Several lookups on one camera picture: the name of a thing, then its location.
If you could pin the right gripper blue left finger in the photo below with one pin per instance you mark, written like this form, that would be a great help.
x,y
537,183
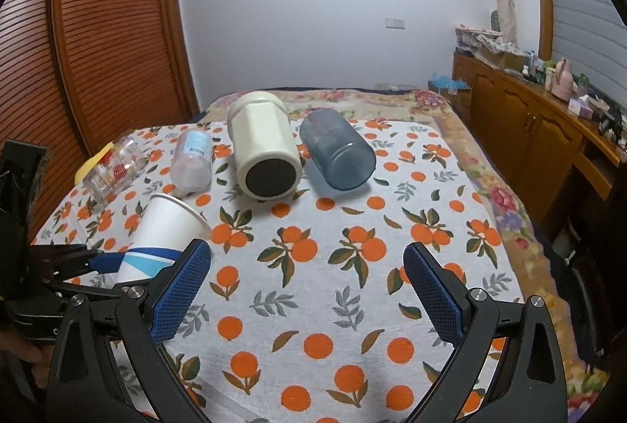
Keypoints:
x,y
150,313

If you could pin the orange print white cloth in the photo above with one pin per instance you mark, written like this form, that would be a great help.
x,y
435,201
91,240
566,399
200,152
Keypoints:
x,y
303,265

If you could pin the wooden sideboard cabinet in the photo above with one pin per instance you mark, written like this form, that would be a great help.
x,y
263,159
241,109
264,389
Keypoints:
x,y
544,153

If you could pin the frosted plastic cup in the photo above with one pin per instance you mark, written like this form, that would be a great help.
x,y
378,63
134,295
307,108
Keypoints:
x,y
191,167

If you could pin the cream white tumbler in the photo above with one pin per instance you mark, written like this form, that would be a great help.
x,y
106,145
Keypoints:
x,y
267,162

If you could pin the pink kettle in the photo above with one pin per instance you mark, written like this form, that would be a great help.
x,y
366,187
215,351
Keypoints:
x,y
562,87

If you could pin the clear printed glass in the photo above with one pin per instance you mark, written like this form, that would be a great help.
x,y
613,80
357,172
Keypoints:
x,y
117,168

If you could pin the white wall socket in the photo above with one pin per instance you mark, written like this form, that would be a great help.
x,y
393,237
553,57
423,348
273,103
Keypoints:
x,y
394,23

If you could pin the wooden louvered wardrobe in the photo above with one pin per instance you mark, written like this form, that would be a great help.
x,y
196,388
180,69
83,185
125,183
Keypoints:
x,y
77,74

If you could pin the blue translucent plastic cup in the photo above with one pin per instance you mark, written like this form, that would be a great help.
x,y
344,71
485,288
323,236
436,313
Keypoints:
x,y
345,159

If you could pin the floral bed blanket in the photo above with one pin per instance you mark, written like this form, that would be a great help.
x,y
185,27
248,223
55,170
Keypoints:
x,y
490,168

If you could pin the blue bag on cabinet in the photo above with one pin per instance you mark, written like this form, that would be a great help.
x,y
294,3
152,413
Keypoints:
x,y
446,85

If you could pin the white paper cup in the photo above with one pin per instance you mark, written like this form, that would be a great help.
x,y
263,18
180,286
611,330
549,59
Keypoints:
x,y
165,230

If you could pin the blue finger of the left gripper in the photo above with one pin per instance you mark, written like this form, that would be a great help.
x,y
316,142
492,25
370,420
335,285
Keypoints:
x,y
106,262
61,261

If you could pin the grey window blind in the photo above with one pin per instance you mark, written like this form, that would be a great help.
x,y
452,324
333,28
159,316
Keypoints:
x,y
592,35

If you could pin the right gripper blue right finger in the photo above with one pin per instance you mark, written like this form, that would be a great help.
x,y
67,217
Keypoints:
x,y
467,323

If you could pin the left hand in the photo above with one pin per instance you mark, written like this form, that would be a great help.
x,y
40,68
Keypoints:
x,y
38,357

